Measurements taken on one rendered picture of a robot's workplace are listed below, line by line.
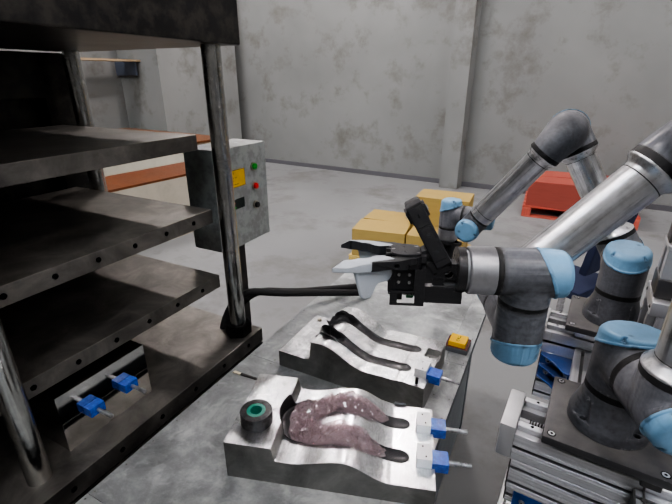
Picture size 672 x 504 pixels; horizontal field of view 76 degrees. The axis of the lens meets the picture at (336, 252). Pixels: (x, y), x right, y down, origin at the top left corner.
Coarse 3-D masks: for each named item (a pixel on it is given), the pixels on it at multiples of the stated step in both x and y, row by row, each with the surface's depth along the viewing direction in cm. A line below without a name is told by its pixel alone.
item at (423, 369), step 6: (420, 360) 130; (420, 366) 127; (426, 366) 127; (414, 372) 127; (420, 372) 126; (426, 372) 125; (432, 372) 127; (438, 372) 127; (426, 378) 126; (432, 378) 125; (438, 378) 124; (444, 378) 126; (438, 384) 125
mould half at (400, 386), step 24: (360, 312) 154; (312, 336) 152; (360, 336) 144; (384, 336) 148; (408, 336) 147; (288, 360) 144; (312, 360) 139; (336, 360) 134; (360, 360) 135; (408, 360) 134; (432, 360) 134; (360, 384) 133; (384, 384) 128; (408, 384) 124; (432, 384) 134
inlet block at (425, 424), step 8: (424, 416) 113; (416, 424) 113; (424, 424) 111; (432, 424) 112; (440, 424) 112; (416, 432) 112; (424, 432) 111; (432, 432) 111; (440, 432) 111; (456, 432) 112; (464, 432) 111
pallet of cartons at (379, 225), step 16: (432, 192) 421; (448, 192) 421; (432, 208) 404; (368, 224) 414; (384, 224) 414; (400, 224) 414; (384, 240) 396; (400, 240) 391; (416, 240) 385; (352, 256) 412
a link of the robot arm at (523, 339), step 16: (496, 304) 72; (496, 320) 69; (512, 320) 66; (528, 320) 65; (544, 320) 66; (496, 336) 69; (512, 336) 66; (528, 336) 66; (496, 352) 70; (512, 352) 67; (528, 352) 67
